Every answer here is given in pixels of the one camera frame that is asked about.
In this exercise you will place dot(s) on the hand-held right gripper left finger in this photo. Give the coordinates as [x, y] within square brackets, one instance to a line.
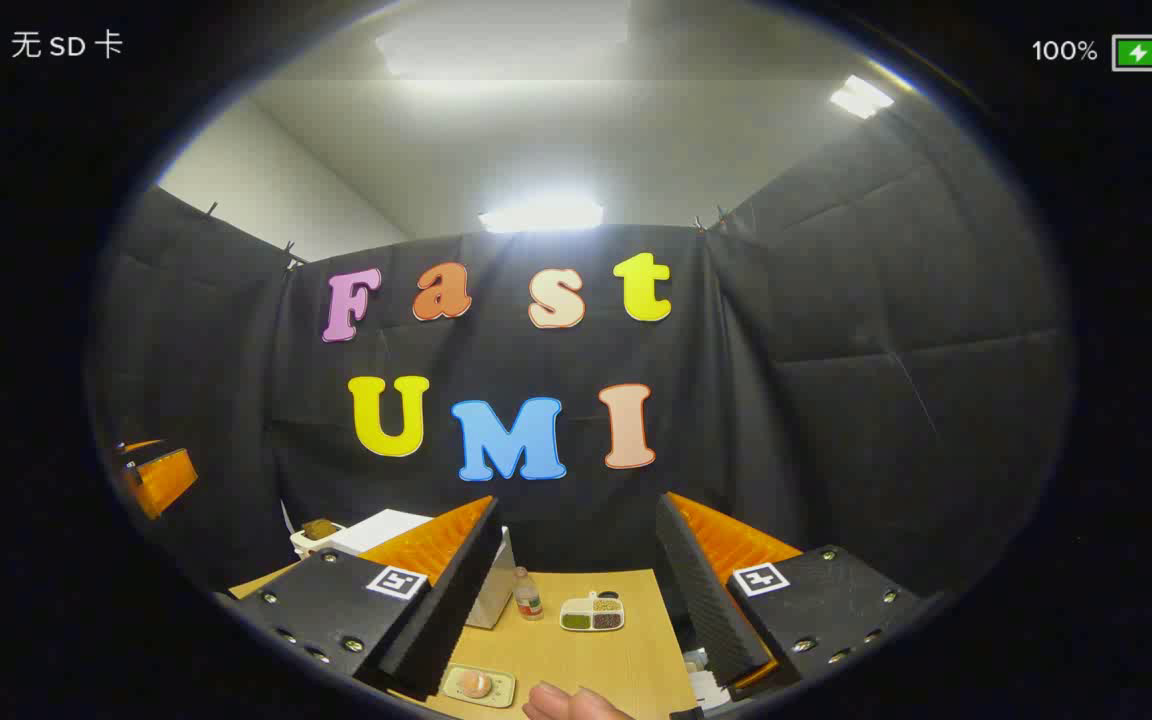
[436, 620]

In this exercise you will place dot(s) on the clear plastic bottle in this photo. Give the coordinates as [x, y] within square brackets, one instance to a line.
[528, 597]

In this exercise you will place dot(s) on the black backdrop cloth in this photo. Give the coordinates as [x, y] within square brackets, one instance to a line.
[836, 400]

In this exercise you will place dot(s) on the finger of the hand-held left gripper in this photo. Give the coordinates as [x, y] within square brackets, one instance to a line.
[168, 482]

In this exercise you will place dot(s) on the brown bread slice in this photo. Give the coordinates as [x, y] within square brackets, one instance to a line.
[319, 529]

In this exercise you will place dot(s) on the white toaster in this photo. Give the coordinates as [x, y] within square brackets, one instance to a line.
[311, 545]

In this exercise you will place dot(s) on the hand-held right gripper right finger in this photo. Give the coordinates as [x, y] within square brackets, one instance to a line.
[701, 590]

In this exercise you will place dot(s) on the white divided condiment dish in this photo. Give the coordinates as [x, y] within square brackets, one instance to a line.
[592, 614]

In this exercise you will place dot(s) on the ceiling light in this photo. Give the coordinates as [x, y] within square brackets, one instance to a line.
[541, 214]
[861, 97]

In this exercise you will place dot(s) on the pale green square plate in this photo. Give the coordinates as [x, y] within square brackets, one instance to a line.
[501, 690]

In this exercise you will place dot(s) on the white microwave oven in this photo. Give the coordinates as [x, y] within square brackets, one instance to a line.
[388, 528]

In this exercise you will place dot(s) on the pink round pastry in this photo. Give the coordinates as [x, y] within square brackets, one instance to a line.
[476, 684]

